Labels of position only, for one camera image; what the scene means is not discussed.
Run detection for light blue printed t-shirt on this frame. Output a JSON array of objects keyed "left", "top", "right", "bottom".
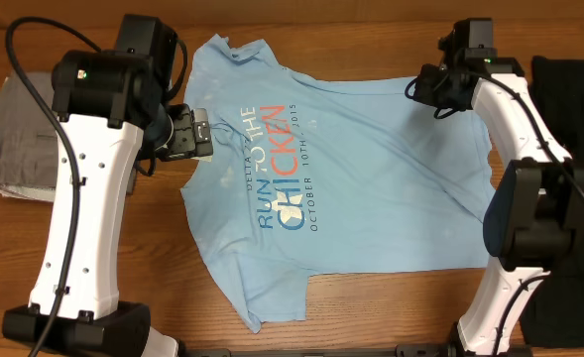
[{"left": 181, "top": 36, "right": 494, "bottom": 332}]

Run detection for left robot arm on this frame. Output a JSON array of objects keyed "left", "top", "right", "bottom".
[{"left": 2, "top": 14, "right": 213, "bottom": 357}]

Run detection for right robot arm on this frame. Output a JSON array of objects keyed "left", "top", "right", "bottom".
[{"left": 396, "top": 18, "right": 584, "bottom": 356}]

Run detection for folded grey trousers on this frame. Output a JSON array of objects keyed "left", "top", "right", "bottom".
[{"left": 0, "top": 74, "right": 58, "bottom": 202}]

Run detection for black polo shirt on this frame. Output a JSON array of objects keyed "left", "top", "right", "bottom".
[{"left": 519, "top": 55, "right": 584, "bottom": 349}]

